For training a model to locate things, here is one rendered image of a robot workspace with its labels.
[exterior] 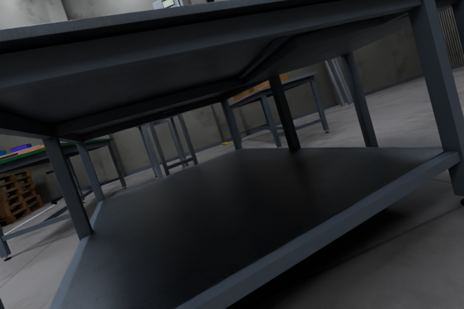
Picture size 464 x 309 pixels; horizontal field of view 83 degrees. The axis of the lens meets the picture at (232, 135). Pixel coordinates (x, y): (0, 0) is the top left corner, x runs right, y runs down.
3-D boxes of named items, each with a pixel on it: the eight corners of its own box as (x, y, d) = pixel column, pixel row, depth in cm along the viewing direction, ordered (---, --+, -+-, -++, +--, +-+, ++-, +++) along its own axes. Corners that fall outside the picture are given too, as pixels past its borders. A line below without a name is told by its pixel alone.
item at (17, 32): (71, 138, 227) (70, 136, 227) (225, 94, 283) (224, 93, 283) (-238, 75, 33) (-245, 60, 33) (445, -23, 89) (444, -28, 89)
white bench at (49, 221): (80, 203, 398) (61, 153, 392) (130, 186, 412) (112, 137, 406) (-6, 266, 212) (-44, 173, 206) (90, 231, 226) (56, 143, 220)
